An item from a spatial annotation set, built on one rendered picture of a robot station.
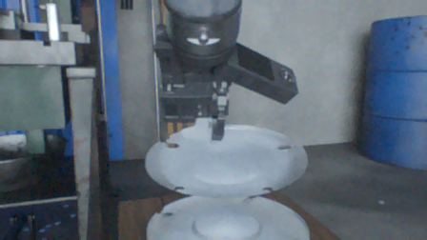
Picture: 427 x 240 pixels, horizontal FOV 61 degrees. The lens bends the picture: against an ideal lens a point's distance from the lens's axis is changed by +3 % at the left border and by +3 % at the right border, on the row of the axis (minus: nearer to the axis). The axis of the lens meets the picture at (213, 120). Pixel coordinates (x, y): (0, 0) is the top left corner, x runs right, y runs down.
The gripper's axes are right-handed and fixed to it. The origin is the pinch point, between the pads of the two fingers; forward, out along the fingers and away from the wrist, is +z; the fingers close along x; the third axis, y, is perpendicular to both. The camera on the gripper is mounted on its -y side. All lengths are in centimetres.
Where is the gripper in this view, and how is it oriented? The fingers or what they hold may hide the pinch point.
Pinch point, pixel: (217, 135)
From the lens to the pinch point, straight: 53.3
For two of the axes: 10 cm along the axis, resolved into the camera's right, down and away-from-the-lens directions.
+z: -0.2, 5.7, 8.2
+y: -10.0, 0.1, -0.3
